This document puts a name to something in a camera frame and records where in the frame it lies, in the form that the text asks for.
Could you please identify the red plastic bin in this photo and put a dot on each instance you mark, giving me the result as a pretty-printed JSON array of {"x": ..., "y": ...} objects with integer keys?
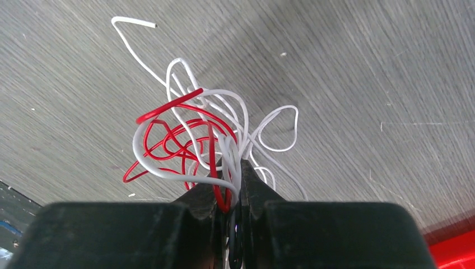
[{"x": 451, "y": 244}]

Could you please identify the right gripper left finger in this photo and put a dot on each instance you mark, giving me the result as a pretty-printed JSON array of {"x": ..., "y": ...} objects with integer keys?
[{"x": 187, "y": 232}]

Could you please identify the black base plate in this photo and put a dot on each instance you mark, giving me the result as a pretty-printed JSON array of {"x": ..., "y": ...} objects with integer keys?
[{"x": 17, "y": 212}]

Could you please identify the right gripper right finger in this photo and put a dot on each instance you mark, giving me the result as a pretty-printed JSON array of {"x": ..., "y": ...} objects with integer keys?
[{"x": 282, "y": 234}]

